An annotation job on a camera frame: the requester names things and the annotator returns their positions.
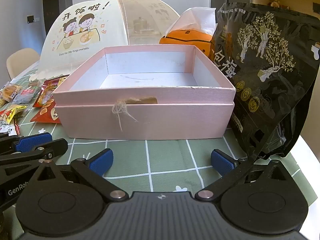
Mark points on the black printed snack bag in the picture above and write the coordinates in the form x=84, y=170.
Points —
x=270, y=67

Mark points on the pink cardboard box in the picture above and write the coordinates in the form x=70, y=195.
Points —
x=150, y=122

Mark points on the dark door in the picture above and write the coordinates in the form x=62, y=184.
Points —
x=51, y=10

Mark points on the white tissue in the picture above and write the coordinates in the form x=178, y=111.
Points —
x=197, y=20

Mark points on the green checked tablecloth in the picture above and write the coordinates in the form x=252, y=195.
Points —
x=162, y=155

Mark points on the black wall panel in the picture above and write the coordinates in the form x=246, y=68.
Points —
x=30, y=19

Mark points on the white red snack packet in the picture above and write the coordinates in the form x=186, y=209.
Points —
x=6, y=129

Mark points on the clear brown snack packet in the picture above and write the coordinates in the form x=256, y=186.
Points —
x=33, y=83

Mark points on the small beige figurine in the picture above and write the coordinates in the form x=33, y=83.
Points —
x=275, y=1

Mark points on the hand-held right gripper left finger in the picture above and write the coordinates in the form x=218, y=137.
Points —
x=102, y=162

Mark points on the red chips packet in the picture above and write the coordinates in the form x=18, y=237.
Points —
x=46, y=116
x=47, y=92

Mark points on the beige chair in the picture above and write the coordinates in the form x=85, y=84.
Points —
x=20, y=60

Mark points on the clear bread packet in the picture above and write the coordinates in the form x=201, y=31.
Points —
x=10, y=91

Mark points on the orange tissue holder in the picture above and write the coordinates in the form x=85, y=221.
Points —
x=185, y=38

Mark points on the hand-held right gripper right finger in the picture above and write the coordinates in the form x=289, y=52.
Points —
x=222, y=162

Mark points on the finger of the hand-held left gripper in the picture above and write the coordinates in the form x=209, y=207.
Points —
x=35, y=141
x=52, y=148

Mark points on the yellow snack packet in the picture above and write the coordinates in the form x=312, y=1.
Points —
x=11, y=112

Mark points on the cream mesh food cover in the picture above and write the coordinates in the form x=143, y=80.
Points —
x=75, y=30

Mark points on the clear red label snack packet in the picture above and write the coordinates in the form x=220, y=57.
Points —
x=26, y=94

